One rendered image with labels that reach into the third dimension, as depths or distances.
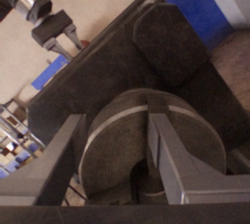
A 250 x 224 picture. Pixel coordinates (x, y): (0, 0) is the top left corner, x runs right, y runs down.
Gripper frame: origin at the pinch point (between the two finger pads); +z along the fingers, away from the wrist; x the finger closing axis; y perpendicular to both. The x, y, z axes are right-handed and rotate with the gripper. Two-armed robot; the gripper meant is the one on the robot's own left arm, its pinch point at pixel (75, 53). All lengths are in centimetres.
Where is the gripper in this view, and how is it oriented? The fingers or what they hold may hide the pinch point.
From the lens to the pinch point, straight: 66.4
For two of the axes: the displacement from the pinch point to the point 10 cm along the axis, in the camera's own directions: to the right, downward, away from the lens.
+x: -6.1, 6.9, -3.9
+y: -4.3, 1.1, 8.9
